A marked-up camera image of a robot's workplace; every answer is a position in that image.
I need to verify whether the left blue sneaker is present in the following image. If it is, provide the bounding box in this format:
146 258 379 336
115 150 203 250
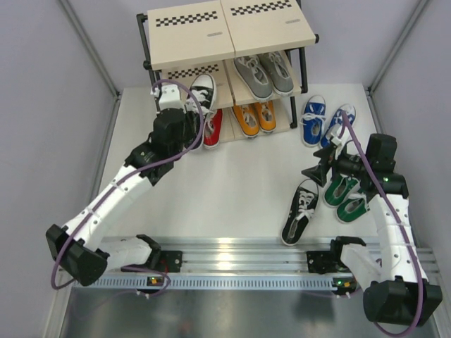
300 95 326 146

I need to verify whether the black sneaker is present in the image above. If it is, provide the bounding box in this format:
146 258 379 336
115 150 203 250
190 74 217 115
280 178 319 246

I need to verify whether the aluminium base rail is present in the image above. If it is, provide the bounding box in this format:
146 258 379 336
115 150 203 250
58 211 441 292

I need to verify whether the right blue sneaker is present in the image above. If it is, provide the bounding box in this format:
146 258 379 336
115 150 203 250
320 104 357 148

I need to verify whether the blue sneaker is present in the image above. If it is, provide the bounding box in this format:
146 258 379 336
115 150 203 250
300 95 326 146
320 104 357 148

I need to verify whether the green sneaker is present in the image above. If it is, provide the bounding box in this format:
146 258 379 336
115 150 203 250
336 193 369 223
323 176 359 207

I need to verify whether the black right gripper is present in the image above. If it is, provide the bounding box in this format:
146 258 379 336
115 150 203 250
302 144 372 187

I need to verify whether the red sneaker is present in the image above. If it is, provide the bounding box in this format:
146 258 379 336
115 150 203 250
203 109 223 149

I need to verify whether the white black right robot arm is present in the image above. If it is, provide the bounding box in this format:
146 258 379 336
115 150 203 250
302 134 443 327

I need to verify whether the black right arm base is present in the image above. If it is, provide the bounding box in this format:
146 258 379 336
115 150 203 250
307 236 366 275

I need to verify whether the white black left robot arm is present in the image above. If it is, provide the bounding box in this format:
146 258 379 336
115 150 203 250
46 108 200 286

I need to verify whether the orange sneaker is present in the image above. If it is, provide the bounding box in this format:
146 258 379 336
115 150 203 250
253 101 276 133
232 105 260 139

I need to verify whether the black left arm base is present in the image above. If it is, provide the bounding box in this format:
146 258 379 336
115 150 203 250
121 250 183 273

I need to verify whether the left grey corner post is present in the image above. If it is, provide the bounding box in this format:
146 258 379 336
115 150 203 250
56 0 120 100

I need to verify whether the grey aluminium corner post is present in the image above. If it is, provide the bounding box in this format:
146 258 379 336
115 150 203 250
367 0 432 96

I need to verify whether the grey sneaker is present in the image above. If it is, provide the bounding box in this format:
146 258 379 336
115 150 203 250
233 55 273 101
258 51 294 96

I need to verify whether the beige black shoe shelf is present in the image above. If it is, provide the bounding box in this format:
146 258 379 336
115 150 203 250
136 1 319 142

